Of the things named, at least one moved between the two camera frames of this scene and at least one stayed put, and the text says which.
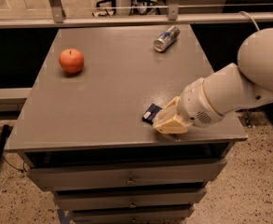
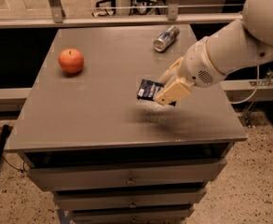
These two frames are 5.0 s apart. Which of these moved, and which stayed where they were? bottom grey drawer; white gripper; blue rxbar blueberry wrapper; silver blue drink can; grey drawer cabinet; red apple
Moved: white gripper; blue rxbar blueberry wrapper
Stayed: grey drawer cabinet; bottom grey drawer; red apple; silver blue drink can
